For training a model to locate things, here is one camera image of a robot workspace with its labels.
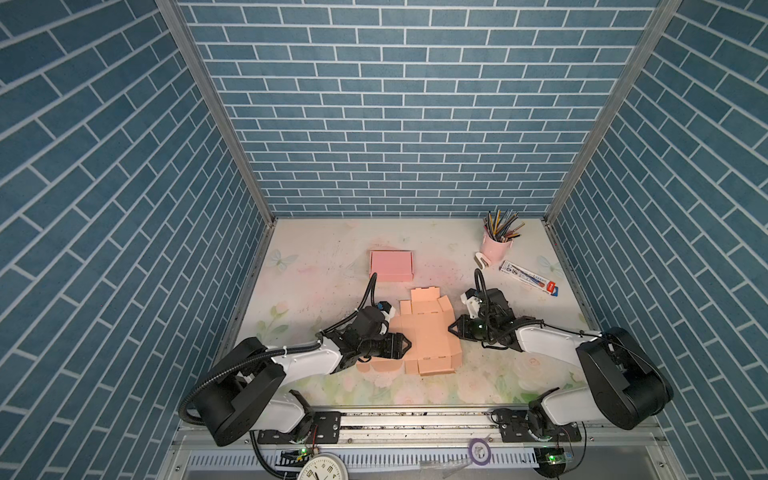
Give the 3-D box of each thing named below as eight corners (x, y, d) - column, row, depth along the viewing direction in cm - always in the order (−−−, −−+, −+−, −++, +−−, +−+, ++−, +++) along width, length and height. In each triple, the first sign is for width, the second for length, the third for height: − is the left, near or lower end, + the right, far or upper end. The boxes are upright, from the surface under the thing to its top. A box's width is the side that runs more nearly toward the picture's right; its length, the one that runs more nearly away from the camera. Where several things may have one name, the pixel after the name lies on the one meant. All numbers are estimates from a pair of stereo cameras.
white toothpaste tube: (497, 269, 109) (498, 265, 107) (501, 261, 111) (503, 258, 109) (555, 297, 101) (558, 294, 99) (559, 288, 103) (561, 285, 102)
